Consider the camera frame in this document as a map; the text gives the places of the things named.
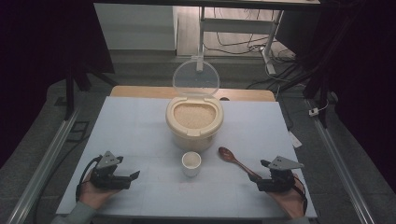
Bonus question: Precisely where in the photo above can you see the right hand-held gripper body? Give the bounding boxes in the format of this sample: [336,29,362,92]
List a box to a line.
[256,155,304,192]

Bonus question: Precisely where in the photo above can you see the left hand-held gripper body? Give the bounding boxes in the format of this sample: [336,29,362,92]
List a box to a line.
[90,150,132,190]

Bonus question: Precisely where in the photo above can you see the brown wooden spoon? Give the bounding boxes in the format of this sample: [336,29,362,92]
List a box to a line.
[218,147,262,181]

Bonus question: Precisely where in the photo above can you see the white cup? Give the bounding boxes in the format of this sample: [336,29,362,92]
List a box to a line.
[181,150,203,178]

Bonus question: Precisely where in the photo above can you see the cream plastic rice container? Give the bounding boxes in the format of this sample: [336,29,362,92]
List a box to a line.
[164,94,225,153]

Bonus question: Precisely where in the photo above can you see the rice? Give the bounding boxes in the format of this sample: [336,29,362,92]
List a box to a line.
[173,102,217,130]

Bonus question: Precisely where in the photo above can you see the person's right hand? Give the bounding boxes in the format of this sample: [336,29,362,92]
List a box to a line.
[267,175,307,219]

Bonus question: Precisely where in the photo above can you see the person's left hand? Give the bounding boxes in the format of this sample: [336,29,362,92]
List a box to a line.
[78,171,120,210]

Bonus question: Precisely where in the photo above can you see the white table cover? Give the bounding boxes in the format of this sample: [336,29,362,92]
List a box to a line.
[55,95,318,218]

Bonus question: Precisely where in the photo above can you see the white paper tag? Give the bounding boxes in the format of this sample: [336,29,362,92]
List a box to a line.
[288,130,304,149]

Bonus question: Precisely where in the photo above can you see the black stand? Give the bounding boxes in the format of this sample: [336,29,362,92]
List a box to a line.
[64,62,120,120]

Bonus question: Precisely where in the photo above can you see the clear plastic container lid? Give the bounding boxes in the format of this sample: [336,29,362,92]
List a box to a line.
[172,59,220,97]

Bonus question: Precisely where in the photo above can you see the white cabinet panel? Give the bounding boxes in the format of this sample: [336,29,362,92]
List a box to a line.
[93,3,176,51]

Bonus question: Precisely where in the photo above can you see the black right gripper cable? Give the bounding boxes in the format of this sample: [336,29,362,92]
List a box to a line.
[292,175,309,216]

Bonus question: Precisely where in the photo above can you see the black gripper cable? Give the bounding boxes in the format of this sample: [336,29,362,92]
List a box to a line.
[75,154,103,203]
[292,175,309,216]

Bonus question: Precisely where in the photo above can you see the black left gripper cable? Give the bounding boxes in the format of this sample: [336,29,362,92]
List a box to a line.
[75,154,103,203]

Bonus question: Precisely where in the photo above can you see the aluminium rail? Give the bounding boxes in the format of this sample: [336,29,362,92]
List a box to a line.
[6,106,81,224]
[306,99,376,224]

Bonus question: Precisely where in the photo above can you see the black floor cables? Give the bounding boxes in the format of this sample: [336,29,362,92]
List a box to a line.
[204,7,312,91]

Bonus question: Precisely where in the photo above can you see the white desk frame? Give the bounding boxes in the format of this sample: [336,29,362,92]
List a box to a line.
[195,6,285,76]

